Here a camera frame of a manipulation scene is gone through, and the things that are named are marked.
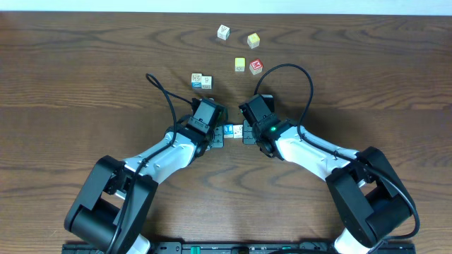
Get blue J block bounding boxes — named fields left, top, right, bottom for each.
left=223, top=124, right=234, bottom=138

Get white block red dots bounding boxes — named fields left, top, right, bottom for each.
left=233, top=125, right=243, bottom=138

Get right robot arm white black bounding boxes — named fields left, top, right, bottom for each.
left=239, top=94, right=418, bottom=253

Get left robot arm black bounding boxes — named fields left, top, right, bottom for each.
left=64, top=98, right=226, bottom=253

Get white block black text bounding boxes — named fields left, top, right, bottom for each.
left=201, top=75, right=213, bottom=90

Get white block blue picture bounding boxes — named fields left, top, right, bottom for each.
left=191, top=73, right=203, bottom=88

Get red M block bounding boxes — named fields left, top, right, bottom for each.
left=249, top=59, right=263, bottom=75

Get yellow-green block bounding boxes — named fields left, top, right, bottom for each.
left=234, top=57, right=246, bottom=72

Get yellow block top right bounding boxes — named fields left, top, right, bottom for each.
left=247, top=33, right=261, bottom=49

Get white block top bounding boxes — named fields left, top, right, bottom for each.
left=217, top=25, right=230, bottom=40

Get left camera cable black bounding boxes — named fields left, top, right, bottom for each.
left=105, top=73, right=177, bottom=254

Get camera cable black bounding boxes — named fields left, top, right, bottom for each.
left=253, top=63, right=421, bottom=253
left=105, top=73, right=177, bottom=254

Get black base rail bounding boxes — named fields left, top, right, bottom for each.
left=61, top=241, right=416, bottom=254

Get right camera cable black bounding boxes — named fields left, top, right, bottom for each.
left=253, top=63, right=421, bottom=253

